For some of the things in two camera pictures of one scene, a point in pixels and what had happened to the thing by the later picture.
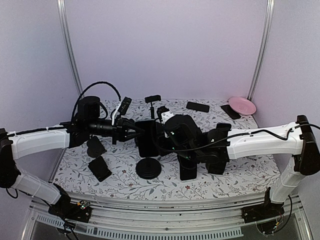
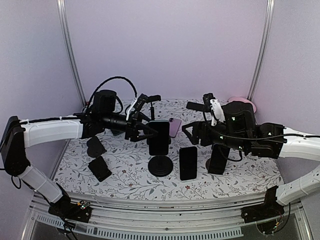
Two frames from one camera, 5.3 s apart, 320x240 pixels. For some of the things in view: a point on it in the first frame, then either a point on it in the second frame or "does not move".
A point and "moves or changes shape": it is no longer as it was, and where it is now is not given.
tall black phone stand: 148,168 -> 160,166
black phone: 148,142 moves or changes shape
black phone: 197,106 does not move
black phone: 188,169 does not move
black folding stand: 95,148 does not move
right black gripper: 160,141 -> 198,126
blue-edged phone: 216,166 does not move
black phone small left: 99,168 does not move
